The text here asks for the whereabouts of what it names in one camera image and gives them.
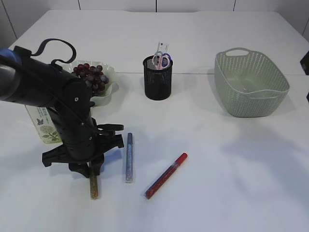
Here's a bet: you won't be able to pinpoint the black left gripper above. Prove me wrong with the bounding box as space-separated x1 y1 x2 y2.
42 111 124 178

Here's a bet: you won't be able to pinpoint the gold glitter pen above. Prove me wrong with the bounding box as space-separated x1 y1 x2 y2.
89 169 99 200

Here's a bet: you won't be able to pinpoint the silver glitter pen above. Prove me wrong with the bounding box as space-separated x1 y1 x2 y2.
125 132 134 184

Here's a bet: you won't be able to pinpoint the yellow tea drink bottle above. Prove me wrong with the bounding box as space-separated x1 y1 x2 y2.
25 105 62 144

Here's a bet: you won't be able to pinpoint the red glitter pen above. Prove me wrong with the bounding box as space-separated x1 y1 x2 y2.
144 153 188 199

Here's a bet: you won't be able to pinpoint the purple grape bunch with leaf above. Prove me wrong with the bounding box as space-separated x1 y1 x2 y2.
71 63 109 96

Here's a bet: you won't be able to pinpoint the pink small scissors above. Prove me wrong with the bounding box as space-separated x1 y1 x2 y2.
152 56 163 70

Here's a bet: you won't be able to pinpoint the blue capped scissors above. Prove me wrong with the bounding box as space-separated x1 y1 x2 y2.
161 53 172 69

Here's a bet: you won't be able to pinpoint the clear plastic ruler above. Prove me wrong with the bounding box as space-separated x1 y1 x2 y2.
154 42 169 61

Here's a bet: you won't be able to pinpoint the clear plastic sheet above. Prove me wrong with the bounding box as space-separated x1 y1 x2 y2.
239 85 256 93

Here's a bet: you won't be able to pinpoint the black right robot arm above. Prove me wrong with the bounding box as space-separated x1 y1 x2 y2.
300 51 309 75

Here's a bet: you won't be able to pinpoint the green wavy glass plate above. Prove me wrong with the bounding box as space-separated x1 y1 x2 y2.
62 60 118 106

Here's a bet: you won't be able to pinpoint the black mesh pen holder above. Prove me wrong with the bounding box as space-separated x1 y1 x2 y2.
143 56 173 101

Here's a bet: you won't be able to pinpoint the green plastic woven basket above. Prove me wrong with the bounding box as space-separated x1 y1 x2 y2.
214 48 290 118

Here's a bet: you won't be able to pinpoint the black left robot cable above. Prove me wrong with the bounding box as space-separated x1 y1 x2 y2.
0 38 125 136

